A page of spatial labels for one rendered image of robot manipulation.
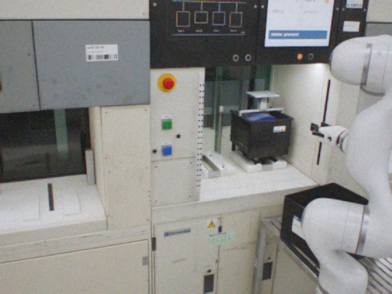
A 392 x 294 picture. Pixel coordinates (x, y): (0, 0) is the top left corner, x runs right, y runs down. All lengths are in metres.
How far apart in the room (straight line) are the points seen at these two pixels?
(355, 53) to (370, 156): 0.23
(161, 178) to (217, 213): 0.30
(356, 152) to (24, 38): 0.99
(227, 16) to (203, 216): 0.78
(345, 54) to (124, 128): 0.79
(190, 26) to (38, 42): 0.49
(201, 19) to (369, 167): 0.77
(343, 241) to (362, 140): 0.24
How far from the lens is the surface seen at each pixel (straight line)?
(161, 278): 1.81
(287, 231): 1.66
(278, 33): 1.61
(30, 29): 1.37
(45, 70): 1.39
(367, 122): 1.01
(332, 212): 1.04
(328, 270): 1.09
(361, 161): 1.01
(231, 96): 2.58
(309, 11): 1.67
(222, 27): 1.50
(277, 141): 1.96
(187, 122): 1.53
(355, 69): 1.02
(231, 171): 1.90
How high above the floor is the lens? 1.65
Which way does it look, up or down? 21 degrees down
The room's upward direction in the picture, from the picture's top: 2 degrees clockwise
